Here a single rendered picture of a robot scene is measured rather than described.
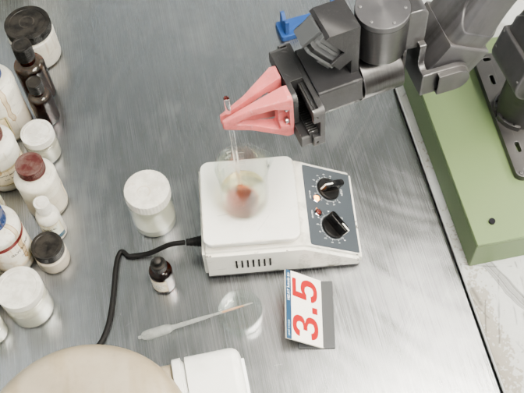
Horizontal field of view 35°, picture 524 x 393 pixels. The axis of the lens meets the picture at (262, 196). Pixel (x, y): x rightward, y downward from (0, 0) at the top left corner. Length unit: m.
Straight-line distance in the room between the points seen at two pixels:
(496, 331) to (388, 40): 0.41
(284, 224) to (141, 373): 0.64
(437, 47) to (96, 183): 0.51
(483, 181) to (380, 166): 0.15
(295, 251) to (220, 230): 0.10
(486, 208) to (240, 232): 0.31
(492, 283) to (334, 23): 0.43
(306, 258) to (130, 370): 0.67
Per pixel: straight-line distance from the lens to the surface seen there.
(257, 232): 1.02
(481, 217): 1.09
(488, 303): 1.10
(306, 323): 1.04
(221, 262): 1.05
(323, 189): 1.08
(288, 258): 1.05
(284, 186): 1.05
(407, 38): 0.90
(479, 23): 0.92
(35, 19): 1.30
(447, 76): 0.93
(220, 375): 0.41
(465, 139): 1.14
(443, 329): 1.08
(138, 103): 1.26
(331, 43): 0.85
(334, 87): 0.89
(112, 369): 0.40
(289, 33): 1.30
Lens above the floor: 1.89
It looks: 60 degrees down
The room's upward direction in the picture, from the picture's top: 4 degrees counter-clockwise
